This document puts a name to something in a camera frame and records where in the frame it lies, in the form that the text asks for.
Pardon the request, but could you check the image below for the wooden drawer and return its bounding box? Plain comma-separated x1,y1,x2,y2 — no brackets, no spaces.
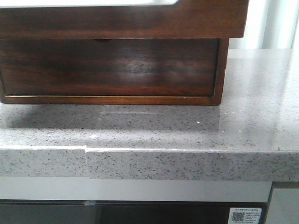
0,38,220,97
0,0,249,39

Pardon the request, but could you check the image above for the dark wooden drawer cabinet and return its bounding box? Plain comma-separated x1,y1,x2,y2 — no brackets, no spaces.
0,37,231,106

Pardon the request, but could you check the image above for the white QR code sticker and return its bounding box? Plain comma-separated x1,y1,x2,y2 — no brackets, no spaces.
228,208,262,224

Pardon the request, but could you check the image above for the grey cabinet door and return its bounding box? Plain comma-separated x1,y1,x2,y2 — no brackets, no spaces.
265,182,299,224

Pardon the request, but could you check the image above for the black appliance under counter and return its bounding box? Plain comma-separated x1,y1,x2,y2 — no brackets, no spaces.
0,200,267,224

